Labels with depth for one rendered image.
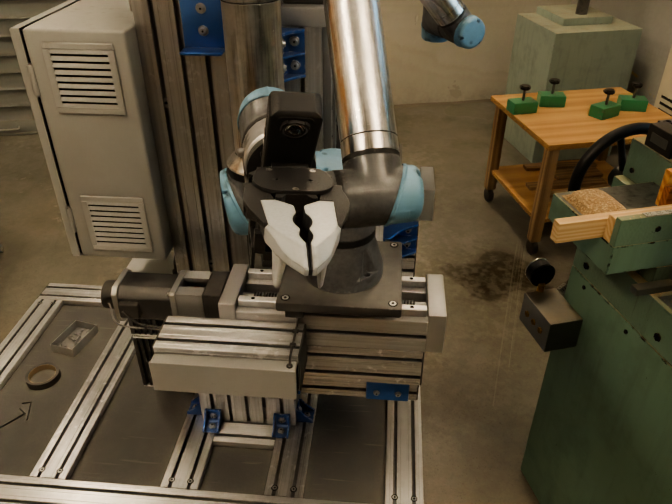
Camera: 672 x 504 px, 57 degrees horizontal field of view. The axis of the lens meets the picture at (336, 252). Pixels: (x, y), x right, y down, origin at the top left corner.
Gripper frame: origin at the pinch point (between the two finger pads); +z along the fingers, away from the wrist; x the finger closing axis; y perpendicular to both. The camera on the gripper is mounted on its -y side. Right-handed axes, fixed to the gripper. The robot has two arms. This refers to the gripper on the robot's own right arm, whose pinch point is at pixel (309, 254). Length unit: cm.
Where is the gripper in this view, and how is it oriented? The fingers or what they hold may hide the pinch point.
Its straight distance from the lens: 46.7
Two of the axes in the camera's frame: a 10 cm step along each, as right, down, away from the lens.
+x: -9.8, -0.1, -2.1
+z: 1.7, 5.4, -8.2
